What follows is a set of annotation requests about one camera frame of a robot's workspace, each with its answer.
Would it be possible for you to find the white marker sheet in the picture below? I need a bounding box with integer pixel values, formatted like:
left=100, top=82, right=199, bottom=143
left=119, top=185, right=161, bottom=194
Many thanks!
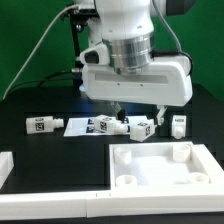
left=64, top=116, right=147, bottom=137

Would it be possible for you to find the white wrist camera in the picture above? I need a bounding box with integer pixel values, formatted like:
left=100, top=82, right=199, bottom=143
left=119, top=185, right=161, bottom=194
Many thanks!
left=80, top=43, right=110, bottom=65

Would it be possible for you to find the white fence obstacle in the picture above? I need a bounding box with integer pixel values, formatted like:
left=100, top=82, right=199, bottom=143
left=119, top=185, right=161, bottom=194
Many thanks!
left=0, top=143, right=224, bottom=222

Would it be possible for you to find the black cable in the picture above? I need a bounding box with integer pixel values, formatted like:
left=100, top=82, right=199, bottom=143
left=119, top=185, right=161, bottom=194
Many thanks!
left=5, top=69, right=83, bottom=98

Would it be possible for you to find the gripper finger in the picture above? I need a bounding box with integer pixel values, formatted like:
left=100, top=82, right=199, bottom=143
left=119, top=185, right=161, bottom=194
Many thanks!
left=156, top=105, right=167, bottom=126
left=115, top=102, right=126, bottom=121

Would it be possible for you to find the grey cable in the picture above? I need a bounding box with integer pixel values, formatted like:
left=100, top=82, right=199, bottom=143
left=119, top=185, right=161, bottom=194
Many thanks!
left=2, top=5, right=80, bottom=100

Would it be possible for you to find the white square tabletop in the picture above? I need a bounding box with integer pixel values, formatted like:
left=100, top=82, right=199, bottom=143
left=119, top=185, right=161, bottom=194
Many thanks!
left=109, top=142, right=224, bottom=189

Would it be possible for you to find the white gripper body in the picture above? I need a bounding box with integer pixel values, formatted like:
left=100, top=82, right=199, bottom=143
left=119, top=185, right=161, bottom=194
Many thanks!
left=82, top=56, right=193, bottom=106

